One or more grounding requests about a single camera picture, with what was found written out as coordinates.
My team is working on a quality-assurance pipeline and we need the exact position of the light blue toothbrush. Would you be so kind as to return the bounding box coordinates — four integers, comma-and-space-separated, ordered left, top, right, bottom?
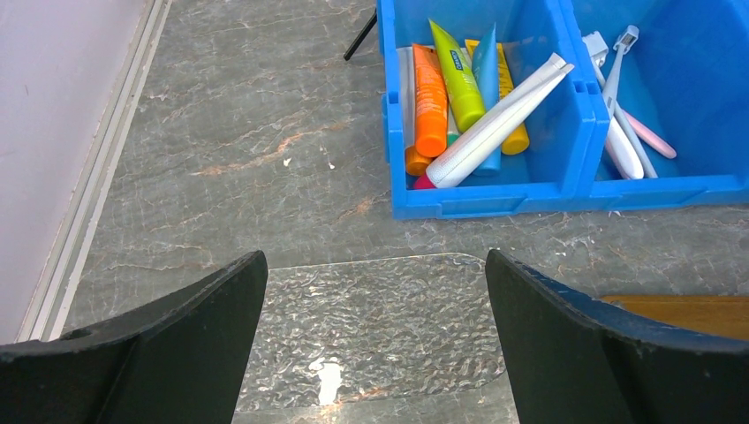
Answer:
601, 25, 659, 179

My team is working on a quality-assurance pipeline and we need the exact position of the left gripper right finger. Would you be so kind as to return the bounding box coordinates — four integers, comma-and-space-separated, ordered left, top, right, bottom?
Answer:
485, 249, 748, 423

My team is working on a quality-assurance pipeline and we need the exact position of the blue three-compartment bin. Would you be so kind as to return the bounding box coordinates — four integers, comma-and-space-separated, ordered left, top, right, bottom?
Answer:
376, 1, 748, 219

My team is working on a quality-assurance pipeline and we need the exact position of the white toothbrush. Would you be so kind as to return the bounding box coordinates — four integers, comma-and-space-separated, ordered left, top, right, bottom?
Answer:
583, 25, 645, 179

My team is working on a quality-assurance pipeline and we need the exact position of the white toothpaste tube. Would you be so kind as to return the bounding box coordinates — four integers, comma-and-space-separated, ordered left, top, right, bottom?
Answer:
413, 53, 575, 190

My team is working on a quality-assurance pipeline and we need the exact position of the orange toothpaste tube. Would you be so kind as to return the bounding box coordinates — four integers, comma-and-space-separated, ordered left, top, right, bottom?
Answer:
401, 43, 449, 177

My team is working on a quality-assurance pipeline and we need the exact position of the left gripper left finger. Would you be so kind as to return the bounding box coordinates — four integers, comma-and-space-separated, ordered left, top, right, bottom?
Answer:
1, 251, 269, 423

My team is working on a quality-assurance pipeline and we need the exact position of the oval wooden tray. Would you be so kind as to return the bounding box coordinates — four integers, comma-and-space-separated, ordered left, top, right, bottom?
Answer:
601, 295, 748, 341

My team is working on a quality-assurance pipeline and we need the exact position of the green toothpaste tube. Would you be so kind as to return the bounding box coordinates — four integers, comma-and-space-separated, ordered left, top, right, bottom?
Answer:
428, 19, 486, 133

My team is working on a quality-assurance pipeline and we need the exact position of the clear textured glass mat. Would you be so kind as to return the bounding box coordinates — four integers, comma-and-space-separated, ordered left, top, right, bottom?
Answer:
236, 253, 505, 413

